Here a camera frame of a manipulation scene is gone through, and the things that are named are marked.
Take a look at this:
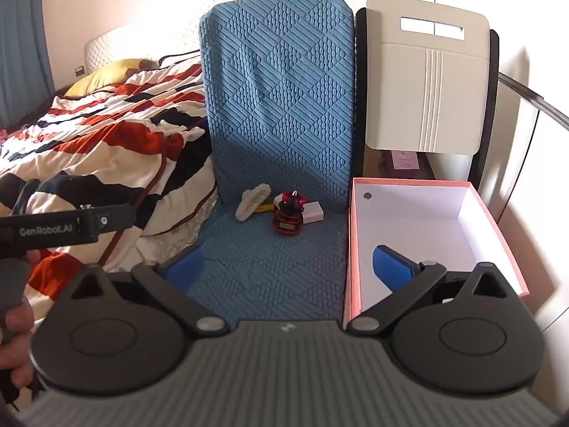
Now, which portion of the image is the red black toy robot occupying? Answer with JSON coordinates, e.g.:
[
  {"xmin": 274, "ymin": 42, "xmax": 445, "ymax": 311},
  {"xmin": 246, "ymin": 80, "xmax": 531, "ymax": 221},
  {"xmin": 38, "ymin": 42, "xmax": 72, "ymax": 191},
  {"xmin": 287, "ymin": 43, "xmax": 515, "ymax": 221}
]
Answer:
[{"xmin": 272, "ymin": 190, "xmax": 308, "ymax": 235}]

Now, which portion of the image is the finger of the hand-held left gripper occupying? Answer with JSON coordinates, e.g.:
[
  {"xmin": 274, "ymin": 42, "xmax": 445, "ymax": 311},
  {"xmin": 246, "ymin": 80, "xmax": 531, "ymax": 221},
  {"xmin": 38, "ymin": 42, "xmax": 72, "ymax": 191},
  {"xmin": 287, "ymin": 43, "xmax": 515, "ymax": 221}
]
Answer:
[{"xmin": 79, "ymin": 203, "xmax": 137, "ymax": 237}]

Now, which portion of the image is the metal hoop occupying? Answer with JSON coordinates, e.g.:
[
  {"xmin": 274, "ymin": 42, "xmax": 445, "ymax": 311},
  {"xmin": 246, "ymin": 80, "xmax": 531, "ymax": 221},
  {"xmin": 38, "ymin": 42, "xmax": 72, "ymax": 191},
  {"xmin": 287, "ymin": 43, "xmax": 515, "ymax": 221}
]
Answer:
[{"xmin": 498, "ymin": 72, "xmax": 569, "ymax": 132}]

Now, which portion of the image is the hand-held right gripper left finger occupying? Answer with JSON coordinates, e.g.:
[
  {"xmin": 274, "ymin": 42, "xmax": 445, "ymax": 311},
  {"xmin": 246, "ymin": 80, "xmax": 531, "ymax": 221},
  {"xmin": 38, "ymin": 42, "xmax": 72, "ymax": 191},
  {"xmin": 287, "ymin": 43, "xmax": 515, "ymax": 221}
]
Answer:
[{"xmin": 71, "ymin": 248, "xmax": 230, "ymax": 338}]

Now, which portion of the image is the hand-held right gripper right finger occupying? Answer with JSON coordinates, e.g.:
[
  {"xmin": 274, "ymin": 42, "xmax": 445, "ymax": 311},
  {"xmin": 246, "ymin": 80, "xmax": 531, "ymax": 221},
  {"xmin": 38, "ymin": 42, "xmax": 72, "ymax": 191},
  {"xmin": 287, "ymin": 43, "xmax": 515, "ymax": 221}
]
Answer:
[{"xmin": 346, "ymin": 244, "xmax": 510, "ymax": 338}]

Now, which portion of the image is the white charger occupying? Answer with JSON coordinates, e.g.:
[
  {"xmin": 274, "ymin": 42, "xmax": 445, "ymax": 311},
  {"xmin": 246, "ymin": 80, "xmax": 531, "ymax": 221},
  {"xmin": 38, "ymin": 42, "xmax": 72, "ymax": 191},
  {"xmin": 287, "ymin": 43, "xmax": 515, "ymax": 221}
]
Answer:
[{"xmin": 302, "ymin": 201, "xmax": 326, "ymax": 225}]

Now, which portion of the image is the small pink box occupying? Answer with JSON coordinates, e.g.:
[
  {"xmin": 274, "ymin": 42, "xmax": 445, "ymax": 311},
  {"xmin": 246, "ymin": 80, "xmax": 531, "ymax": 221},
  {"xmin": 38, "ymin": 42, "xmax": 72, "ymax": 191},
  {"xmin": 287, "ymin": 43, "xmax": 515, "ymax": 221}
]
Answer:
[{"xmin": 391, "ymin": 151, "xmax": 421, "ymax": 171}]

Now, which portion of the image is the blue textured mat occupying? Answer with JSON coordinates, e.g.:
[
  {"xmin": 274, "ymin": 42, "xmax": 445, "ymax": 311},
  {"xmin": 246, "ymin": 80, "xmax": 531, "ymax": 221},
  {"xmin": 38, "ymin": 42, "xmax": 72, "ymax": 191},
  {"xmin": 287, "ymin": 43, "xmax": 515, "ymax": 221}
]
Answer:
[{"xmin": 164, "ymin": 0, "xmax": 357, "ymax": 326}]

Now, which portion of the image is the red white black striped blanket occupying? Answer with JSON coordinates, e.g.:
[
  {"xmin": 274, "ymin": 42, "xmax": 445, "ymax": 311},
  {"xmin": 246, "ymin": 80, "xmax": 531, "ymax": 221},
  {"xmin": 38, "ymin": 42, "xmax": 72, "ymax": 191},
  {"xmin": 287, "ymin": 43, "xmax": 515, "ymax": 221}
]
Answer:
[{"xmin": 0, "ymin": 51, "xmax": 218, "ymax": 316}]

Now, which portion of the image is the blue curtain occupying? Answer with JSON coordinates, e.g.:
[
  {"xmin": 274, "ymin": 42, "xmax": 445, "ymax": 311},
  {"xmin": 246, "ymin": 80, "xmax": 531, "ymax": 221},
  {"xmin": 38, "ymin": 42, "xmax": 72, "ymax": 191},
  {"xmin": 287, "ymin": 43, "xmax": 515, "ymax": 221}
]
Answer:
[{"xmin": 0, "ymin": 0, "xmax": 56, "ymax": 127}]

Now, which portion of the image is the person's left hand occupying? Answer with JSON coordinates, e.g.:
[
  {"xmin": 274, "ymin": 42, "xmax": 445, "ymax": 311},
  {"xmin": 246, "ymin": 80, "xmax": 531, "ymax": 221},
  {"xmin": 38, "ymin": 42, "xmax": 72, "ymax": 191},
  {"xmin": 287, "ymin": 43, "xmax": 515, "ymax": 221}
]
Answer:
[{"xmin": 0, "ymin": 296, "xmax": 37, "ymax": 390}]

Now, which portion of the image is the pink cardboard box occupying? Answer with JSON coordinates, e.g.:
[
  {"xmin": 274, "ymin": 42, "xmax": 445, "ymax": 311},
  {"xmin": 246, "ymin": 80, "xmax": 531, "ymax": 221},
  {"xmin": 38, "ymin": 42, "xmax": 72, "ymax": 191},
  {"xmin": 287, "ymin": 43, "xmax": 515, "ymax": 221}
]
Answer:
[{"xmin": 342, "ymin": 177, "xmax": 532, "ymax": 326}]

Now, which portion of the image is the yellow pillow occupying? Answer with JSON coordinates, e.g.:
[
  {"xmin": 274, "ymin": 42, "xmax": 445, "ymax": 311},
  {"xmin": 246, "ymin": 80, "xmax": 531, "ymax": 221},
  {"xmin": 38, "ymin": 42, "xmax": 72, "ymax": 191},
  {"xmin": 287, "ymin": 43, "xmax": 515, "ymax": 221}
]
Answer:
[{"xmin": 64, "ymin": 59, "xmax": 154, "ymax": 97}]

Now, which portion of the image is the white brush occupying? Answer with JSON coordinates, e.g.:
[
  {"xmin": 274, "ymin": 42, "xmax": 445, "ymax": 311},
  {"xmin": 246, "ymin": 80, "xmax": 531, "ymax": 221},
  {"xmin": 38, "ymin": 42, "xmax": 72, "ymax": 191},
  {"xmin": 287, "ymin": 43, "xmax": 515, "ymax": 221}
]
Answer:
[{"xmin": 234, "ymin": 183, "xmax": 271, "ymax": 222}]

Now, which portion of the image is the beige lace-trimmed bedsheet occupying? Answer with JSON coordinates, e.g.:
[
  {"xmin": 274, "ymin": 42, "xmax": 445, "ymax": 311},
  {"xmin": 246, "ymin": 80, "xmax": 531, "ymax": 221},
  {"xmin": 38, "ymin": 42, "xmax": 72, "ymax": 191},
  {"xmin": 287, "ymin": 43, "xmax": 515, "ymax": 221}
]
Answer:
[{"xmin": 133, "ymin": 155, "xmax": 219, "ymax": 273}]

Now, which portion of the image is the white padded headboard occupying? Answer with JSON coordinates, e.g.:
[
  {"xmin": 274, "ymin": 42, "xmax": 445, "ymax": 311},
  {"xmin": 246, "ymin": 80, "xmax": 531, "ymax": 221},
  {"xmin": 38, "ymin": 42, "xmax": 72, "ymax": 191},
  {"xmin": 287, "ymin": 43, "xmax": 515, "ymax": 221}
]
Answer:
[{"xmin": 84, "ymin": 0, "xmax": 289, "ymax": 74}]

